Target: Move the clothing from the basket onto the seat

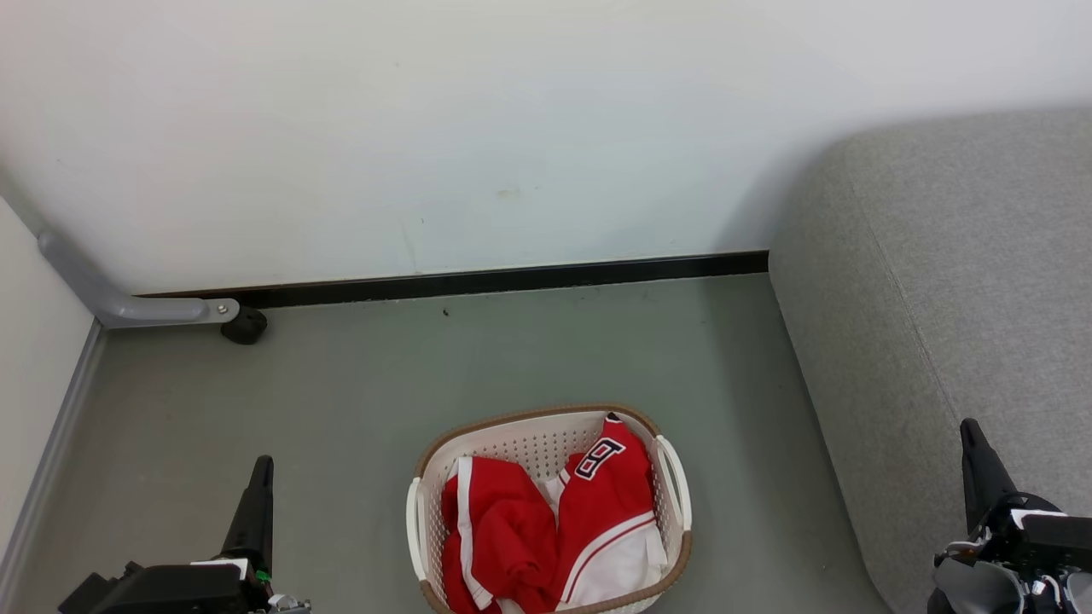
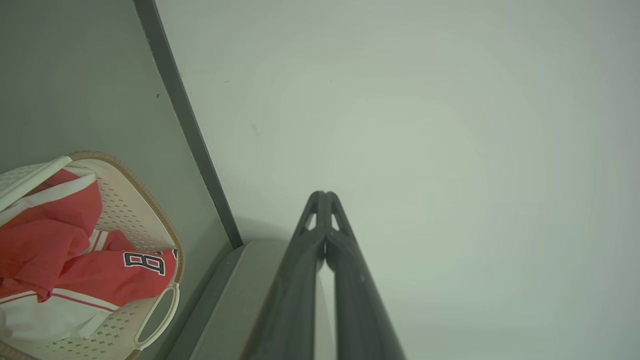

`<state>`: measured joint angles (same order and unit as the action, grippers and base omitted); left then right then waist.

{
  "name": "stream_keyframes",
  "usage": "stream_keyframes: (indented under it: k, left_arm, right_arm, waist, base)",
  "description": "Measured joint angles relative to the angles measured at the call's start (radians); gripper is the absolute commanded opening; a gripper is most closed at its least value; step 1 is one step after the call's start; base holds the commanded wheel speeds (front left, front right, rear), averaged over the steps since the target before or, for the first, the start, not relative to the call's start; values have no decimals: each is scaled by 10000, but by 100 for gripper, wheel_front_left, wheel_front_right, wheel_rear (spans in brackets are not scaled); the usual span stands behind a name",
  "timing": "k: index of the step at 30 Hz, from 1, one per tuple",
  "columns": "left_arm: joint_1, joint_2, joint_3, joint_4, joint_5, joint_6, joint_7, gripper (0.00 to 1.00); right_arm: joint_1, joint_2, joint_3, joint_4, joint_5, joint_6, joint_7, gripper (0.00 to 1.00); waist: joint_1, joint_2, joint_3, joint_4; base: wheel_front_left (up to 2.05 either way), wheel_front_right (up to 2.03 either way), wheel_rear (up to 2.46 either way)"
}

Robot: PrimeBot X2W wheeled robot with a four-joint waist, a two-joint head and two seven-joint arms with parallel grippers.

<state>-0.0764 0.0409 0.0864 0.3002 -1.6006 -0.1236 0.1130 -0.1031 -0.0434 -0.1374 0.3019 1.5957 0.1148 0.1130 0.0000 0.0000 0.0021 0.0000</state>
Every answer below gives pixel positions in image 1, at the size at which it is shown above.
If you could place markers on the black wall baseboard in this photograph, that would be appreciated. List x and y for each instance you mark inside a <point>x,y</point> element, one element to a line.
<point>512,277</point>

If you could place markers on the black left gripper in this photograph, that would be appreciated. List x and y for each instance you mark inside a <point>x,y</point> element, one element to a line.
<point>171,590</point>

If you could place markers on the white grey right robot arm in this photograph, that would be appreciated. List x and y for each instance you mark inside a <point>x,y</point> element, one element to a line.
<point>981,590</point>

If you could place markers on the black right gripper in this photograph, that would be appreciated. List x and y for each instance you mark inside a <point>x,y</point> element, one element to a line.
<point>1045,533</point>

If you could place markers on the red shorts white trim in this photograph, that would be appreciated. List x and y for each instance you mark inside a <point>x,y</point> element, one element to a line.
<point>503,537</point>

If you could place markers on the red white jersey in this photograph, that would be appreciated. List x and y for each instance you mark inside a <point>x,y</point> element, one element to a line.
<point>614,512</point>

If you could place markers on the grey wall baseboard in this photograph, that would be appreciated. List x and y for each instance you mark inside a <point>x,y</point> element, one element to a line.
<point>51,443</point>

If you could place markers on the grey metal leg with foot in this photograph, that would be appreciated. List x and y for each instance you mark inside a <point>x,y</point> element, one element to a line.
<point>128,309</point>

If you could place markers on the grey fabric sofa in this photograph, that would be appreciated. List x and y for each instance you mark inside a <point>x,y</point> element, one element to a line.
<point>947,298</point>

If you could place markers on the cream laundry basket brown rim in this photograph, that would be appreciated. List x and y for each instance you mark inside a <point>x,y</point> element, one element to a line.
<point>529,443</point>

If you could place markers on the black round rubber foot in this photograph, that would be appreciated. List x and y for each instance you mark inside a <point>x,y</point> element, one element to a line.
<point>245,326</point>

